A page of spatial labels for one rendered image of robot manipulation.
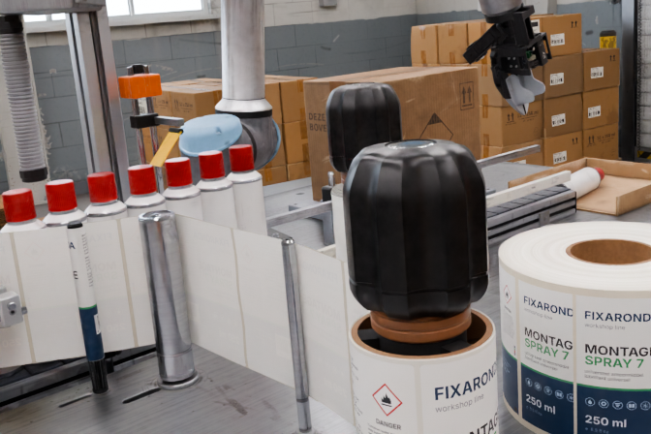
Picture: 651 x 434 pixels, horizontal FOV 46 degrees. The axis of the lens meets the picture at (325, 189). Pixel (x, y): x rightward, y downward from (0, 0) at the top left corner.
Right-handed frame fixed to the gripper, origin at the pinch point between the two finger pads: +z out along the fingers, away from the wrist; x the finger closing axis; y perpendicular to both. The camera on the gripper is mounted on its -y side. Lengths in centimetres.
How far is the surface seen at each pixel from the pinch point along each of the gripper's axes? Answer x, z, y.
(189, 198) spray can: -70, -24, 4
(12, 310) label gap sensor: -97, -30, 16
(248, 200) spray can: -62, -18, 3
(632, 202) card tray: 9.0, 25.2, 13.5
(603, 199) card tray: 12.1, 27.6, 4.9
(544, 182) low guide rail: -3.9, 13.8, 4.7
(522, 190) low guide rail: -10.5, 11.5, 4.7
